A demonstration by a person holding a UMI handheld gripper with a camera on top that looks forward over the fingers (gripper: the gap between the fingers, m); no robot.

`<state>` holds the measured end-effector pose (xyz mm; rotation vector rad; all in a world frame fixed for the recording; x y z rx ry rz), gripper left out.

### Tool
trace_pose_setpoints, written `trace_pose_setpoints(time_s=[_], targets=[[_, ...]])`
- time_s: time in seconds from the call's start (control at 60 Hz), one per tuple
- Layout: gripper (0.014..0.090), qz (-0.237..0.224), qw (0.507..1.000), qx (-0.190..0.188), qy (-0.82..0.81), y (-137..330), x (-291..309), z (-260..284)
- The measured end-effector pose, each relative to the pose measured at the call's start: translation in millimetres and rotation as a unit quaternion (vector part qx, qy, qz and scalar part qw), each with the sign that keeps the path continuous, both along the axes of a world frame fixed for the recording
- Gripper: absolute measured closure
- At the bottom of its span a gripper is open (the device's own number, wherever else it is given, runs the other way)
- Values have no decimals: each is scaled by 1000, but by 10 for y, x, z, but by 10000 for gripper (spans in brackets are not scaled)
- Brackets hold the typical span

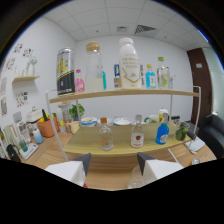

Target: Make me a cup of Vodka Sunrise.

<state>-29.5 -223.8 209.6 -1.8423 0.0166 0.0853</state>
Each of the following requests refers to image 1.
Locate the clear bottle with green cap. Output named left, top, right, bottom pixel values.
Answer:
left=156, top=56, right=171, bottom=90

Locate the small yellow cup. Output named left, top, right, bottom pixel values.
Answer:
left=68, top=120, right=81, bottom=135

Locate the blue liquid bottle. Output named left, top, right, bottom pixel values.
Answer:
left=155, top=112, right=170, bottom=146

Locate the clear bottle with red label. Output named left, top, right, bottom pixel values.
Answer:
left=130, top=114, right=145, bottom=149

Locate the two-tier wooden shelf rack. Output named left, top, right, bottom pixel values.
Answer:
left=44, top=85, right=203, bottom=168

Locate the glass jar of green limes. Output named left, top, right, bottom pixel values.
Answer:
left=174, top=121, right=191, bottom=142

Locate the white tray with green bottle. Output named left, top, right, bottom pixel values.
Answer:
left=18, top=139, right=39, bottom=160

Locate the small white and blue bottle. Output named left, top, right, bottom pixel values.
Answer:
left=32, top=128, right=44, bottom=145

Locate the white notebook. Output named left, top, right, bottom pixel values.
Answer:
left=186, top=135, right=206, bottom=154

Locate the clear bottle with orange cap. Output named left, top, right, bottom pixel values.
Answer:
left=98, top=117, right=115, bottom=152

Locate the orange pot with fruit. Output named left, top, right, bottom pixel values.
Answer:
left=36, top=109, right=60, bottom=139

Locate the white bowl with blue rim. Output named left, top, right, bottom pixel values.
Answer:
left=80, top=116, right=98, bottom=128

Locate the white lidded glass jar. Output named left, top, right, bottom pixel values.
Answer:
left=58, top=100, right=72, bottom=133

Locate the plain white bowl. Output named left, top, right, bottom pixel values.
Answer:
left=113, top=116, right=134, bottom=127

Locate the green leafy plant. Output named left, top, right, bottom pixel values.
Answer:
left=68, top=103, right=86, bottom=122

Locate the black kettle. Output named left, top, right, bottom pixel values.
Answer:
left=5, top=143, right=22, bottom=163

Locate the black armchair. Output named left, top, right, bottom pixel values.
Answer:
left=198, top=112, right=224, bottom=159

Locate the small pink bottle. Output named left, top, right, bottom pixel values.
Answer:
left=74, top=68, right=86, bottom=94

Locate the small clear bottle blue cap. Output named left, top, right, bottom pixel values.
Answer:
left=169, top=73, right=177, bottom=90

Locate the small light blue bottle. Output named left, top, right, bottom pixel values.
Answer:
left=145, top=63, right=157, bottom=90

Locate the brown door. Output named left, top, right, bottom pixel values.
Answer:
left=186, top=47, right=213, bottom=124

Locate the teal bottle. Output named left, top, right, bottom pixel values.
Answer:
left=101, top=70, right=108, bottom=91

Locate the tall glass jar wooden lid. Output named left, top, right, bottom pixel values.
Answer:
left=84, top=40, right=104, bottom=93

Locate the large white milk bottle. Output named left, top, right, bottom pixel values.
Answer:
left=118, top=37, right=143, bottom=90

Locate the ceiling air vent grille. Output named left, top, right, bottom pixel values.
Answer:
left=134, top=24, right=158, bottom=35

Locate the square ceiling diffuser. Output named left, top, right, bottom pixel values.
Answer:
left=116, top=25, right=129, bottom=33

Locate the wooden wall shelf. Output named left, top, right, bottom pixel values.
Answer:
left=12, top=74, right=41, bottom=84

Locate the blue wall poster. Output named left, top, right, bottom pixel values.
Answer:
left=113, top=63, right=121, bottom=77

